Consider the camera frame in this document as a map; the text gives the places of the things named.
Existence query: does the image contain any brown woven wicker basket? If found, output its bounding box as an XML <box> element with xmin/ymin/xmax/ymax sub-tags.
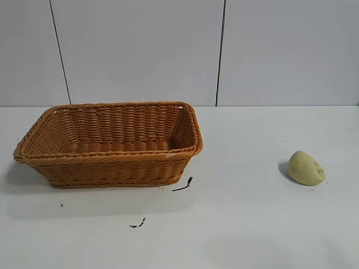
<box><xmin>12</xmin><ymin>101</ymin><xmax>204</xmax><ymax>189</ymax></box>

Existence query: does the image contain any pale yellow egg yolk pastry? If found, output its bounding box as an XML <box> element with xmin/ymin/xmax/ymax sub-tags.
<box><xmin>288</xmin><ymin>150</ymin><xmax>326</xmax><ymax>186</ymax></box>

